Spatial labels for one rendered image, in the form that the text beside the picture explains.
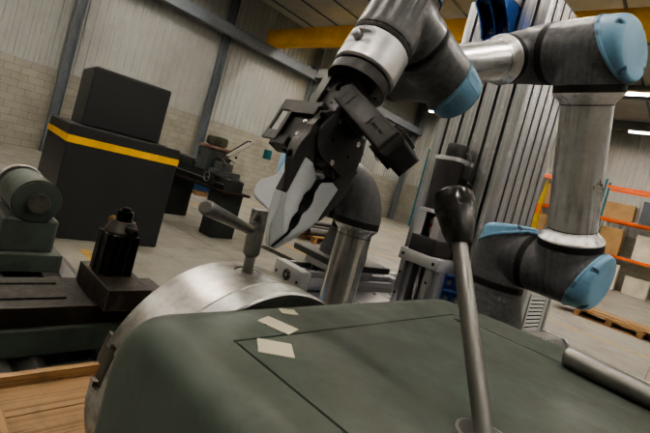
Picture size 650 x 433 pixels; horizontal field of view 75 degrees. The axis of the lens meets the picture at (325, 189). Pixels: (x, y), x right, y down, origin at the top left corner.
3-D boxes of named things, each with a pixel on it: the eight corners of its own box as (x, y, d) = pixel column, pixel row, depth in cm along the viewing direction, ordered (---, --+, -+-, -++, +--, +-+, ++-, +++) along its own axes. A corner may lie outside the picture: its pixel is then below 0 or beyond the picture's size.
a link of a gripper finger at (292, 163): (292, 204, 43) (333, 135, 45) (304, 208, 42) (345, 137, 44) (263, 180, 40) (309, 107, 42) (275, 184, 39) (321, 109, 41)
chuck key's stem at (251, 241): (236, 287, 57) (254, 205, 56) (252, 291, 57) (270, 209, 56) (232, 293, 55) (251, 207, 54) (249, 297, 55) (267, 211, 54)
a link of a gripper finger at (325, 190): (261, 245, 47) (303, 176, 49) (296, 262, 43) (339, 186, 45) (243, 232, 45) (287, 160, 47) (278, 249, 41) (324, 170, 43)
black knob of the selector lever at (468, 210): (480, 254, 32) (496, 195, 32) (461, 252, 30) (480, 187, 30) (434, 240, 35) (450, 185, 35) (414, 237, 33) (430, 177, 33)
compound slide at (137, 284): (147, 309, 100) (152, 289, 100) (103, 312, 93) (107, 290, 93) (116, 279, 114) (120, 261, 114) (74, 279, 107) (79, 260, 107)
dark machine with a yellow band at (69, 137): (157, 247, 524) (196, 96, 520) (42, 237, 446) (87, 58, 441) (121, 214, 663) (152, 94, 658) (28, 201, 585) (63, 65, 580)
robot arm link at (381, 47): (418, 72, 49) (388, 17, 43) (399, 103, 48) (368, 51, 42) (368, 72, 54) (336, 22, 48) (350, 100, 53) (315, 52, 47)
